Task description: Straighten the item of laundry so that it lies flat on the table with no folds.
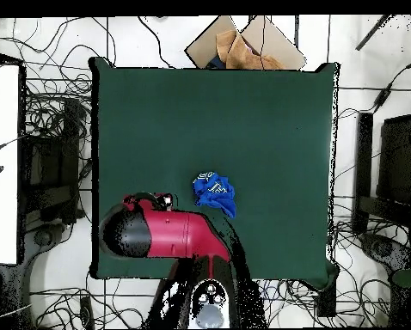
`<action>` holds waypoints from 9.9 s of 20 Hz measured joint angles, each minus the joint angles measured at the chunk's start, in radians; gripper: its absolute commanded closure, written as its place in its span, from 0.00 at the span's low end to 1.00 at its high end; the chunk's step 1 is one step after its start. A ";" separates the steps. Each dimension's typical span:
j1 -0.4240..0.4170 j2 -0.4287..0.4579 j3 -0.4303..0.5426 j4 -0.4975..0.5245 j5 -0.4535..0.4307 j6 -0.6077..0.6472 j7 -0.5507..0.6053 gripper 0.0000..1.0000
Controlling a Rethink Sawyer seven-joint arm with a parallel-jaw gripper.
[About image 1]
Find black rod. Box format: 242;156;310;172
354;15;392;52

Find black power adapter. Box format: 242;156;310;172
372;87;393;112

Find dark green table cloth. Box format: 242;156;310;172
89;56;340;290

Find brown cloth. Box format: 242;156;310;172
215;29;285;70

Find black cable tangle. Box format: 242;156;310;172
22;82;93;145

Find blue printed t-shirt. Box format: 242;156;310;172
192;170;237;219

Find black chair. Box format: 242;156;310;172
353;111;411;228

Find white side table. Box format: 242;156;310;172
0;63;21;266

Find open cardboard box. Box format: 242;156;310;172
184;15;308;71

